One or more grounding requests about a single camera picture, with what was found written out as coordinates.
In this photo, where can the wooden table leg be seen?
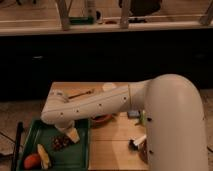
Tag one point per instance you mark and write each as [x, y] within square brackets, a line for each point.
[63, 13]
[125, 7]

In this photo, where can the orange bowl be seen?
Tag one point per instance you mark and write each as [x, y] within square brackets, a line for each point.
[99, 120]

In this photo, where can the white handled brush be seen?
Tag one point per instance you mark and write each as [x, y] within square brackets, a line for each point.
[134, 143]

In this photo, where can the black bar beside tray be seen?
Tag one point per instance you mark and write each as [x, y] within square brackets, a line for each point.
[15, 156]

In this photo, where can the dark brown bowl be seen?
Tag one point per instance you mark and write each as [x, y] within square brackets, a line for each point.
[143, 153]

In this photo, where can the blue sponge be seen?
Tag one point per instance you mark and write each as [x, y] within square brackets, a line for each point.
[133, 114]

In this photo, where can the green plastic tray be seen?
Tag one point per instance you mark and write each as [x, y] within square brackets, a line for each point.
[75, 157]

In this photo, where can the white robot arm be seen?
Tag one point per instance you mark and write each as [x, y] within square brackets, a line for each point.
[175, 122]

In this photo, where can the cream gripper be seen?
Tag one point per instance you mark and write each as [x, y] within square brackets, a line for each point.
[69, 130]

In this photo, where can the dark grape bunch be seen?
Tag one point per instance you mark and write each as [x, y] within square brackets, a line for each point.
[60, 142]

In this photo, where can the wooden table leg left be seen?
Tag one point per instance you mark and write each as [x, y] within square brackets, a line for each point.
[63, 13]

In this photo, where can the white paper cup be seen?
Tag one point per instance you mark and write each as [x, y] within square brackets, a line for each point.
[108, 86]

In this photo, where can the yellow corn cob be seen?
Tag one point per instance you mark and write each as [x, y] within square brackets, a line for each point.
[45, 160]

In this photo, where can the black office chair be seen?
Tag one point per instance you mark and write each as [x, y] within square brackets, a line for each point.
[141, 8]

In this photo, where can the wooden table leg middle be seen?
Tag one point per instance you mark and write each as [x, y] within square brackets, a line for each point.
[125, 7]

